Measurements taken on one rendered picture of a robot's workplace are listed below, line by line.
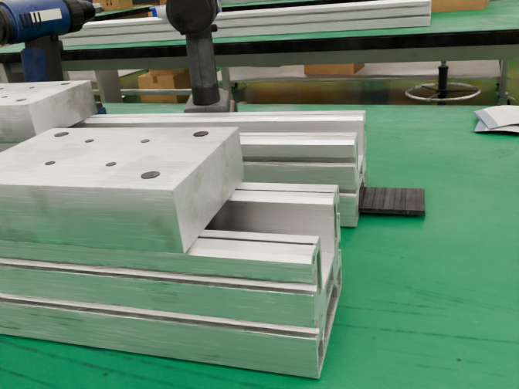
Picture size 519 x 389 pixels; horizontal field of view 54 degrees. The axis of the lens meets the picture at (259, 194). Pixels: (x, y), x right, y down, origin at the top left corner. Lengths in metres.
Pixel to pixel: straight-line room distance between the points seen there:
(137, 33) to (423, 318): 1.96
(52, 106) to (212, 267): 0.35
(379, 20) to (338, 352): 1.59
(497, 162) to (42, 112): 0.50
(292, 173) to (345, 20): 1.45
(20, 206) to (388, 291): 0.26
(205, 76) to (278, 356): 0.44
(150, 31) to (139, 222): 1.90
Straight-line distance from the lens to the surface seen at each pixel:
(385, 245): 0.45
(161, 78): 4.57
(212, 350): 0.33
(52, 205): 0.32
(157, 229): 0.28
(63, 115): 0.60
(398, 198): 0.51
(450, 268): 0.42
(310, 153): 0.45
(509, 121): 0.74
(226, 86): 3.54
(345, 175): 0.45
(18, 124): 0.58
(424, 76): 3.77
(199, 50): 0.67
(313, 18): 1.90
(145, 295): 0.32
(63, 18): 0.87
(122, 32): 2.24
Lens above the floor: 1.00
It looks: 24 degrees down
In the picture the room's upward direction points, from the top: 6 degrees counter-clockwise
